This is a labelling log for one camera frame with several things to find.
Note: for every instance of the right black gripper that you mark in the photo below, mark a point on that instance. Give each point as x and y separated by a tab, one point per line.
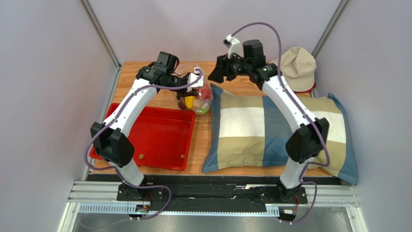
223	68

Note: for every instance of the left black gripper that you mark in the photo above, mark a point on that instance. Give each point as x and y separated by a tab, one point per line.
183	94

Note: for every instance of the dark purple mangosteen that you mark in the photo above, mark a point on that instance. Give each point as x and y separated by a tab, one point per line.
181	104

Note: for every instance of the yellow mango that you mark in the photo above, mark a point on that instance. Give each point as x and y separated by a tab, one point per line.
188	101

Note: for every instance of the red yellow apple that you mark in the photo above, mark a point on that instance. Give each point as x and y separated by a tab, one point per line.
206	92

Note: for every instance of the clear zip top bag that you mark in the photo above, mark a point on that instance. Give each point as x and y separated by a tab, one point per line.
181	70

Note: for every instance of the white green cauliflower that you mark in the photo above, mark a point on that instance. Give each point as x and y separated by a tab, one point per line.
202	110

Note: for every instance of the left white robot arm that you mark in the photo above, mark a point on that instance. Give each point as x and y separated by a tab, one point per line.
110	138

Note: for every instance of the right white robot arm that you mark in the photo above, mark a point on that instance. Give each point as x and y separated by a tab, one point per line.
309	132

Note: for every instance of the red plastic tray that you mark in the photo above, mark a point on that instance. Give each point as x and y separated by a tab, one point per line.
162	135

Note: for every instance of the plaid blue beige pillow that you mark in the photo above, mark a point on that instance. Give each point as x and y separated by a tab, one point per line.
252	131

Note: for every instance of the beige bucket hat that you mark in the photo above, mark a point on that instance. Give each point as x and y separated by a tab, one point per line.
298	67

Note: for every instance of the red folded cloth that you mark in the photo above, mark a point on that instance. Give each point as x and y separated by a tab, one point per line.
307	91

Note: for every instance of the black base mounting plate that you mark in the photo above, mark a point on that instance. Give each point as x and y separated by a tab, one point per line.
231	194

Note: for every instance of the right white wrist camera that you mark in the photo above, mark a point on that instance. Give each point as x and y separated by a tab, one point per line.
233	45

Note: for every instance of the aluminium frame rail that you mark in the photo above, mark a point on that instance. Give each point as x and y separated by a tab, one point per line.
332	207

